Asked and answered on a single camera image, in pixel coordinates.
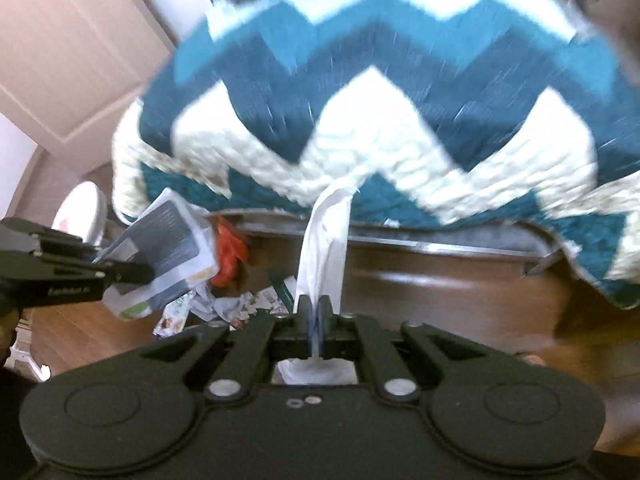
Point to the green white snack wrapper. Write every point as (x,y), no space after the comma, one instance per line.
(174,312)

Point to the white tissue paper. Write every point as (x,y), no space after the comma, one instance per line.
(324,250)

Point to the white round stool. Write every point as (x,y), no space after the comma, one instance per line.
(80,212)

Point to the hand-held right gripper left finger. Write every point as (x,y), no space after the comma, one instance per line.
(306,316)

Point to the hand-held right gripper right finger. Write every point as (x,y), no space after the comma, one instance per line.
(326,316)

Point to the teal white zigzag blanket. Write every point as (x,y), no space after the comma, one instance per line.
(380,110)

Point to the metal bed frame rail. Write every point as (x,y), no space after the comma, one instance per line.
(425,246)

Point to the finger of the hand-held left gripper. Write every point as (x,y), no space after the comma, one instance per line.
(125,273)
(65,293)

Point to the orange plastic bag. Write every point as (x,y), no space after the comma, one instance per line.
(231,255)

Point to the grey white food packet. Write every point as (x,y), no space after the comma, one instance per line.
(167,240)

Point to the white panel door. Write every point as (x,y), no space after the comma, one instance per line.
(65,50)

